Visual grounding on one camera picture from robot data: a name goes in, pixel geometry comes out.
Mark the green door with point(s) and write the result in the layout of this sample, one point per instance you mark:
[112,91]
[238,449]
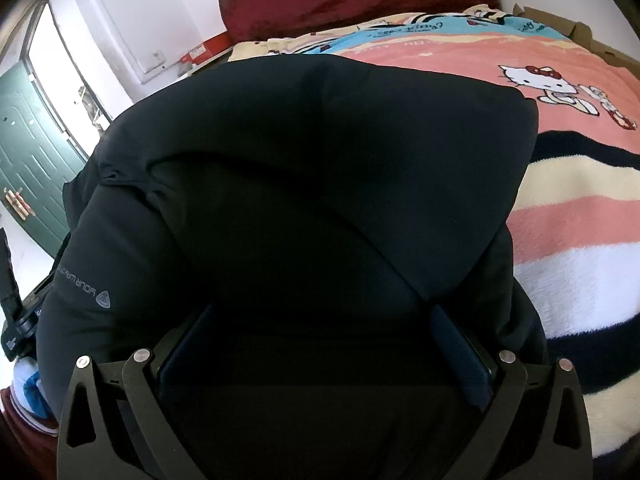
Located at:
[35,160]

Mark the cardboard box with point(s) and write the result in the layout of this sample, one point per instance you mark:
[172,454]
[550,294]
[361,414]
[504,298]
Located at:
[585,35]

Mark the white wall panel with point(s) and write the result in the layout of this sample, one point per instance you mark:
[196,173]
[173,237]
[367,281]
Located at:
[150,62]

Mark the striped printed blanket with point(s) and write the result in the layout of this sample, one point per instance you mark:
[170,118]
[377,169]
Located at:
[575,210]

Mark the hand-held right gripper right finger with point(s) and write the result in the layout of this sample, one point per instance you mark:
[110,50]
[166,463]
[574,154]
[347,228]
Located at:
[465,357]

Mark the dark red cloth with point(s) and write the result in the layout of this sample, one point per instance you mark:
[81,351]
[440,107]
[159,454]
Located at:
[25,452]

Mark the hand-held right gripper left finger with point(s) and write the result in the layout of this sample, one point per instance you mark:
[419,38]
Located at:
[182,347]

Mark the black hooded jacket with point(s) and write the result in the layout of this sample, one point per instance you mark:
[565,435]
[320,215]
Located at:
[310,170]

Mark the blue white cloth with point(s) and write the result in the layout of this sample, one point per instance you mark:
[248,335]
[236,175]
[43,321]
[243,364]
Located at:
[32,392]

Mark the red box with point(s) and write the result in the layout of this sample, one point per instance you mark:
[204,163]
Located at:
[210,47]

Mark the grey bag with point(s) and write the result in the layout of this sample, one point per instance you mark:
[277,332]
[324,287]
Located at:
[92,107]

